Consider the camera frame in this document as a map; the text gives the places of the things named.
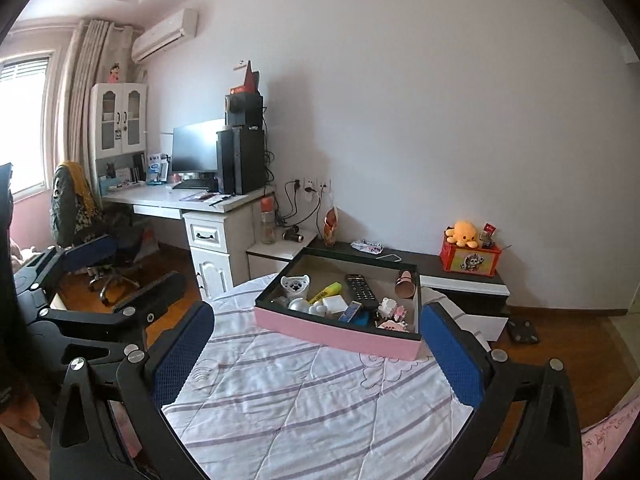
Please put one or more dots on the blue yellow packet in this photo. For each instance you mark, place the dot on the blue yellow packet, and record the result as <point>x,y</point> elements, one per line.
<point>350,311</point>

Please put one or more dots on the white glass-door cabinet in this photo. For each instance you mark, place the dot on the white glass-door cabinet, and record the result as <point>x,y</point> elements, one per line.
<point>120,120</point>

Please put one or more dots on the pink box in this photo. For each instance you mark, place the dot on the pink box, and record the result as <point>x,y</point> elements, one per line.
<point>340,335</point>

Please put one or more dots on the yellow cloth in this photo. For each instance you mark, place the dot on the yellow cloth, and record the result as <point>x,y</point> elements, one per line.
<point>82,185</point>

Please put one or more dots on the silver ball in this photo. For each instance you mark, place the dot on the silver ball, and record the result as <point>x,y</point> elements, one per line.
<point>300,306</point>

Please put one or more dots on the brown anatomical figurine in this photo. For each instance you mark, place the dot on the brown anatomical figurine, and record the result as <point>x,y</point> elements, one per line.
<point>330,227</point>

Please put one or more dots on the black keyboard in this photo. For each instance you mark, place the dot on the black keyboard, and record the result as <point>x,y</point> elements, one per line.
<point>195,184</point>

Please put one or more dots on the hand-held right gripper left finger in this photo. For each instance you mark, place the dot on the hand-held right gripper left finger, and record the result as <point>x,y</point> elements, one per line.
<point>180,355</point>

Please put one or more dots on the yellow highlighter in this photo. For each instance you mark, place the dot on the yellow highlighter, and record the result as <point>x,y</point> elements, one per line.
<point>325,293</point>

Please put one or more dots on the beige curtain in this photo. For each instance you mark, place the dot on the beige curtain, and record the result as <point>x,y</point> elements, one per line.
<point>85,100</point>

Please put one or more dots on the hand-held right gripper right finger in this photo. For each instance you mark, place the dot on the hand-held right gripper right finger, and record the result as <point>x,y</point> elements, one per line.
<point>450,355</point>

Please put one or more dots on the red printed tin box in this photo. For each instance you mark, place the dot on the red printed tin box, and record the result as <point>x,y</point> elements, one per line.
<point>470,261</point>

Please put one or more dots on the black pen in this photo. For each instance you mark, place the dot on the black pen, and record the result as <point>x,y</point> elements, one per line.
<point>222,200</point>

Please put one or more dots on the yellow octopus plush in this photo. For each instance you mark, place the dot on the yellow octopus plush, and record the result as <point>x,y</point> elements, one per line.
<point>462,232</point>

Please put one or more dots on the black computer tower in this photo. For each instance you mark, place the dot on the black computer tower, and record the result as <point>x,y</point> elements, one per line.
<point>240,160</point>

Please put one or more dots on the blue white carton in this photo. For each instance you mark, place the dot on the blue white carton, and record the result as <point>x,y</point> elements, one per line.
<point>156,170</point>

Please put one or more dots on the white desk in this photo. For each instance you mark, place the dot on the white desk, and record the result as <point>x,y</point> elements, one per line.
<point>150,200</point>

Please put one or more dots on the magazine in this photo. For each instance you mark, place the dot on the magazine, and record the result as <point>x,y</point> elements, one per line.
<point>197,196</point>

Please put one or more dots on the black speaker box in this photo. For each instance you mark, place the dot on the black speaker box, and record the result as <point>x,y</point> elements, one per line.
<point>244,110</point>

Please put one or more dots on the window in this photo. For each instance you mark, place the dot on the window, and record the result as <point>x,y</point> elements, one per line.
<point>25,120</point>

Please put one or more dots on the patterned face mask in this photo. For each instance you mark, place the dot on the patterned face mask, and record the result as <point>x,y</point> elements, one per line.
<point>367,246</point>

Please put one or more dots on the small pink doll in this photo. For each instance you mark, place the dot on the small pink doll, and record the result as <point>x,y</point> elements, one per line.
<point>115,72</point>

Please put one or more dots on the rose gold cup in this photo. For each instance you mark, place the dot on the rose gold cup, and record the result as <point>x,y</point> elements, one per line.
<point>405,285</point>

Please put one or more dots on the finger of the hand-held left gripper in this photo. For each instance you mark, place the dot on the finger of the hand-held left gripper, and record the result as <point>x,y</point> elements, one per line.
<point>92,255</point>
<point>160,292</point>

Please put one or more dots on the white nightstand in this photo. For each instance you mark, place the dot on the white nightstand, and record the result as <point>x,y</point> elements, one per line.
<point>275,256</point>

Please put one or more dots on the white pink block toy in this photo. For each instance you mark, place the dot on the white pink block toy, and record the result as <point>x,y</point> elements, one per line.
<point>389,308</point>

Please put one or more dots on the small black binoculars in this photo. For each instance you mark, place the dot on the small black binoculars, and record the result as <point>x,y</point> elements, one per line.
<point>292,234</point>

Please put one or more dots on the white charger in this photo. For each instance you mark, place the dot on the white charger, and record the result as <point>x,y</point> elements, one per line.
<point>335,305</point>

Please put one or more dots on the white wall outlets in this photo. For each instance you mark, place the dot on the white wall outlets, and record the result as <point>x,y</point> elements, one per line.
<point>312,183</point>

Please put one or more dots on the black computer monitor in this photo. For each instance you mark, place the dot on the black computer monitor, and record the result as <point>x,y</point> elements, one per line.
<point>197,147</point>

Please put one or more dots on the black office chair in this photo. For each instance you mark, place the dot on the black office chair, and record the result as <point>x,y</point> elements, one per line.
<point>107,260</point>

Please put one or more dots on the pink printed bedding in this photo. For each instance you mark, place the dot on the pink printed bedding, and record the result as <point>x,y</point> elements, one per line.
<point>615,442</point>

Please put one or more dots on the white air conditioner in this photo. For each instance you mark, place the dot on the white air conditioner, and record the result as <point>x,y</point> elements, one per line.
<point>165,32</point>

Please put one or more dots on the red triangular ornament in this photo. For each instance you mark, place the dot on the red triangular ornament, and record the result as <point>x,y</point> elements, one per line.
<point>250,79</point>

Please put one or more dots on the black remote control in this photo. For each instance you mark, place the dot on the black remote control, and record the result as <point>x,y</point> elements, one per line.
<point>360,290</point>

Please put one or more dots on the black bathroom scale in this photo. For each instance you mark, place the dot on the black bathroom scale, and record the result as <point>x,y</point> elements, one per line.
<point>522,332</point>

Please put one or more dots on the orange-capped clear bottle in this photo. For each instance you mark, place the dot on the orange-capped clear bottle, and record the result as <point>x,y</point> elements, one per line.
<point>268,222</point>

